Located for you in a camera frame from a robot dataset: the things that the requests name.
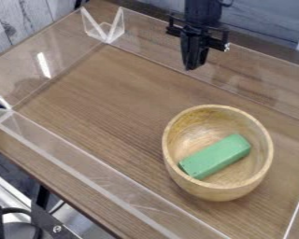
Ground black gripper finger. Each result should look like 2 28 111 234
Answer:
197 38 210 68
181 30 197 70

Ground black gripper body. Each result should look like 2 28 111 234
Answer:
166 14 232 52

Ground green rectangular block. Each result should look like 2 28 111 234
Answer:
178 134 253 180

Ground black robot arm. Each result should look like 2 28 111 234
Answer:
166 0 234 71

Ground light wooden bowl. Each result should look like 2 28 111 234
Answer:
162 105 274 202

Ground black table leg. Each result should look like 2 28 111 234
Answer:
36 186 51 209

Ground clear acrylic corner bracket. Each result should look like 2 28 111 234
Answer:
81 7 126 44

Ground clear acrylic tray wall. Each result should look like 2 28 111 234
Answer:
0 0 299 239

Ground black metal bracket with screw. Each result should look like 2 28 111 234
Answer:
31 204 83 239

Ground black cable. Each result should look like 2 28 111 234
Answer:
0 206 44 239

